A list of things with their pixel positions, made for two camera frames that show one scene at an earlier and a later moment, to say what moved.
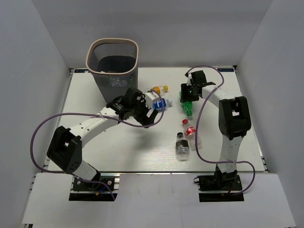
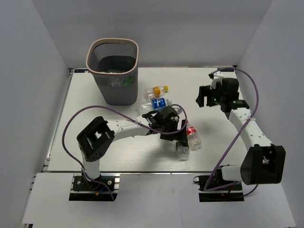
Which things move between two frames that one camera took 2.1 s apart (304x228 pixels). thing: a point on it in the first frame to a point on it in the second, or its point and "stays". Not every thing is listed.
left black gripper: x=144 y=119 to x=176 y=137
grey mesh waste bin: x=113 y=62 stays
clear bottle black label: x=182 y=147 stays
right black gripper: x=185 y=96 to x=203 y=91
